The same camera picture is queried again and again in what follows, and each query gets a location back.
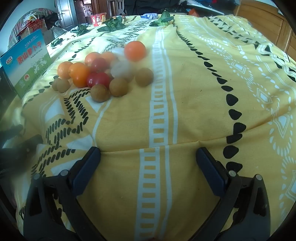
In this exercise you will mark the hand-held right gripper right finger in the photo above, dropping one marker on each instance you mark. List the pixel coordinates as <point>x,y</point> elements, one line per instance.
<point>211,172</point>

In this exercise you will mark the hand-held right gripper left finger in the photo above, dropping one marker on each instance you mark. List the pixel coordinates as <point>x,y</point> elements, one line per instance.
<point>86,171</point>

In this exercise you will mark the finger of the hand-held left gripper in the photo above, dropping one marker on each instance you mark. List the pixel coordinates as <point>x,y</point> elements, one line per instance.
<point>22,150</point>
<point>11,131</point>

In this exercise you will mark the brown kiwi top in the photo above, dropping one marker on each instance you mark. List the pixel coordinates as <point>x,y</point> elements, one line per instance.
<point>54,85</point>

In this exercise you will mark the brown kiwi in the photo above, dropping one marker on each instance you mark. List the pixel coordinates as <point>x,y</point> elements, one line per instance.
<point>54,85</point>
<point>100,93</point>

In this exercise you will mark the blue and green carton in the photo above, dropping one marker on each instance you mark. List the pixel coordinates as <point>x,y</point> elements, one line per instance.
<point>25,60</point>

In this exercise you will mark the brown kiwi bottom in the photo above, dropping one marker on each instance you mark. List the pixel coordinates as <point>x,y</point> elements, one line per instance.
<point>100,93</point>

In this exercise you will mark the orange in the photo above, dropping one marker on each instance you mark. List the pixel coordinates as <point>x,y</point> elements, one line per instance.
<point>64,69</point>
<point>135,51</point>
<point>92,57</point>
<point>79,75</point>
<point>108,56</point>

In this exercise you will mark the yellow patterned blanket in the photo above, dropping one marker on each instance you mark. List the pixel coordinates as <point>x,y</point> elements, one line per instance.
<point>189,92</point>

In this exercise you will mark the red apple lower left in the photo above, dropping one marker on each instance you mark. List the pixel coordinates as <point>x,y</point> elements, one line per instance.
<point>92,80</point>

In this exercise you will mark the red apple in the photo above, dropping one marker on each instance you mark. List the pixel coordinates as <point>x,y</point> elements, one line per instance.
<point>105,80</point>
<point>92,80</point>
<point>99,64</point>

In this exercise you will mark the red apple lower right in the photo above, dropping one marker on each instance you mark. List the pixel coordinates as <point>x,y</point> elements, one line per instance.
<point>105,80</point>

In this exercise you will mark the cardboard box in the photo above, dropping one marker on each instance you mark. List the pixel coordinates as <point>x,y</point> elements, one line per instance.
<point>30,29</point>

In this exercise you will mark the red apple upper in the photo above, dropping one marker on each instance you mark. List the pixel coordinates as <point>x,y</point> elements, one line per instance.
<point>99,64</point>

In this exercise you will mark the green leafy vegetable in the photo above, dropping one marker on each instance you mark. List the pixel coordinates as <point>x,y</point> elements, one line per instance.
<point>81,29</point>
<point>163,19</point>
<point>113,24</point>

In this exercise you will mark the red snack package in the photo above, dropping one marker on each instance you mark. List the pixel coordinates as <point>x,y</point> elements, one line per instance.
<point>98,19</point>

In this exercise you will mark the wooden headboard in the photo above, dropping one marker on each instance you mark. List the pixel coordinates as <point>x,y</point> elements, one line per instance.
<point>266,25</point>

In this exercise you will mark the dark wooden chair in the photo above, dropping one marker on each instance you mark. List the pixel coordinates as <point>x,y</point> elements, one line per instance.
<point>115,7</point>

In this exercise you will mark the blue plastic packet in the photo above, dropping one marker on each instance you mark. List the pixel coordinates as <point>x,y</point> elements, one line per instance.
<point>149,16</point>

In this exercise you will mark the pile of clothes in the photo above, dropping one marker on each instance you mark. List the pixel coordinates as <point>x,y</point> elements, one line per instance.
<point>185,5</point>

